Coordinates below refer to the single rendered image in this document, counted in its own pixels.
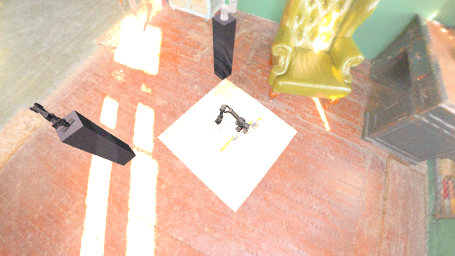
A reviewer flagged yellow long bar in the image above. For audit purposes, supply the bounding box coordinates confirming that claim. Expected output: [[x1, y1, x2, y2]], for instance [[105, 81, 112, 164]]
[[220, 132, 238, 151]]

